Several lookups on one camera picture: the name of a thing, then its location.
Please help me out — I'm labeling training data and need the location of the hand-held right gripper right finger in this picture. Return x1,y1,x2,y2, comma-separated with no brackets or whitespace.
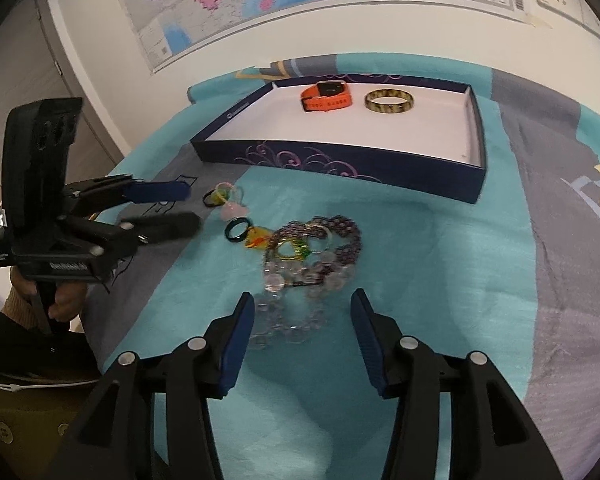
350,287,551,480

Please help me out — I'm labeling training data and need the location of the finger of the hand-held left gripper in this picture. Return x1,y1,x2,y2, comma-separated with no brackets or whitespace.
55,212,203,261
62,174,191,218

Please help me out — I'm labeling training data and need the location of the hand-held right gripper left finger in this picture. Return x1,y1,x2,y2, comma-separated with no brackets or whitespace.
45,290,256,480

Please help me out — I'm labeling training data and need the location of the pink charm hair tie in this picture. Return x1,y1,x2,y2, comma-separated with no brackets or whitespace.
202,182,253,221

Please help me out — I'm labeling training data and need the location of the black ring with orange pendant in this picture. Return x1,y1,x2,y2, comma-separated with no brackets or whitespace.
224,217,271,251

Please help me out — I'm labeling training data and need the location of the clear beaded bracelet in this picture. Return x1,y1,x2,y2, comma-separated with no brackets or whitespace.
247,255,358,351

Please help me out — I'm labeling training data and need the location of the purple beaded bracelet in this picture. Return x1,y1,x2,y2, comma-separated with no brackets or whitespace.
264,216,363,286

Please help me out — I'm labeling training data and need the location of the green stone ring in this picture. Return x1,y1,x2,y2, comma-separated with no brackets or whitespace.
275,237,313,263

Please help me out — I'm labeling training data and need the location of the navy jewelry box tray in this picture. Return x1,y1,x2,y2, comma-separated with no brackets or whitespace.
189,76,487,205

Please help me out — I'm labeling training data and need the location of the person's left forearm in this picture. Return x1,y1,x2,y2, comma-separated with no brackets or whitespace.
0,287,46,333

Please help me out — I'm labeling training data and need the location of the person's left hand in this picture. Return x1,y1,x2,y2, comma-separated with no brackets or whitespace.
10,267,88,323

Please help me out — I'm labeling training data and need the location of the grey wardrobe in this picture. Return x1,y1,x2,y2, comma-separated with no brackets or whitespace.
0,0,131,211

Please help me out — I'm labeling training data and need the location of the teal grey printed blanket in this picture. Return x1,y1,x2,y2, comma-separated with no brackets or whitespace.
85,52,600,480

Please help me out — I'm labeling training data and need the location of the orange smartwatch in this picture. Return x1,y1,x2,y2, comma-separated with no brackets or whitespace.
300,80,353,112

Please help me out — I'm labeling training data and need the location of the person's dark olive jacket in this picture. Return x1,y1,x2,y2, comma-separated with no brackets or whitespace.
0,302,106,480

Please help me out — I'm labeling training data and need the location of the yellow brown bangle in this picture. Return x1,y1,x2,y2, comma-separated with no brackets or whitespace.
364,88,414,116

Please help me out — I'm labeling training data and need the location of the white cable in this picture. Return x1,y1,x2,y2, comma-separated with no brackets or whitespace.
0,379,98,392

